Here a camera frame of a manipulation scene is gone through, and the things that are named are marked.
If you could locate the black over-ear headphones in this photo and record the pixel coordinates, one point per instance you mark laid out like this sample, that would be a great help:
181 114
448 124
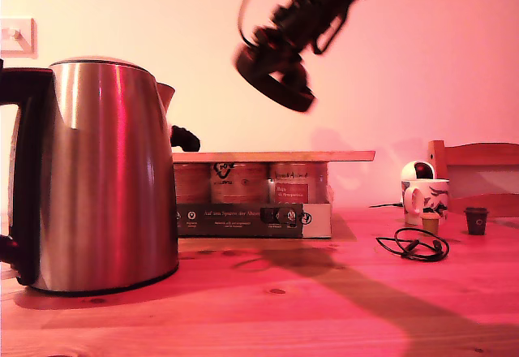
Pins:
280 95

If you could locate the wooden shelf board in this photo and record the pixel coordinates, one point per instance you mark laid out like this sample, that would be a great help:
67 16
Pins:
284 156

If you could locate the brown tin can with logo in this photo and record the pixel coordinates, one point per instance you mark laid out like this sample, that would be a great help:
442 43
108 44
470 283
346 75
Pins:
239 184

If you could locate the tin can with red label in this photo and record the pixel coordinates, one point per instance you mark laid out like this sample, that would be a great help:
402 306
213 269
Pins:
297 182

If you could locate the printed cardboard tray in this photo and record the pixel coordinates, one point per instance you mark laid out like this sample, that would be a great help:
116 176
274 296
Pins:
243 223

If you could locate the white and black plush toy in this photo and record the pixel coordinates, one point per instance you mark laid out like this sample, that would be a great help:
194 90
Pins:
184 138

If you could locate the stainless steel electric kettle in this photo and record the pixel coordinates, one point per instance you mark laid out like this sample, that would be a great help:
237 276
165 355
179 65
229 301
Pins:
101 170

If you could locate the white patterned mug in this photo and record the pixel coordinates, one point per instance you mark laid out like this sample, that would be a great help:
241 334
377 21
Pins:
434 194

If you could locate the wooden chair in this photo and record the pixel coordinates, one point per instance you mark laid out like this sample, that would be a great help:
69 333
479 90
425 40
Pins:
482 153

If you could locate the small dark paper cup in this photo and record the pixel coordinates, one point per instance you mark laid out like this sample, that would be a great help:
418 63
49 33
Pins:
477 222

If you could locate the white round camera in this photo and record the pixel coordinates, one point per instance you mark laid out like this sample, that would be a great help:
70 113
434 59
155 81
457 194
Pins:
409 169

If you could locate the white wall plate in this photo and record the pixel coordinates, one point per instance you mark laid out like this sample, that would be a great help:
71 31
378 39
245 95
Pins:
24 38

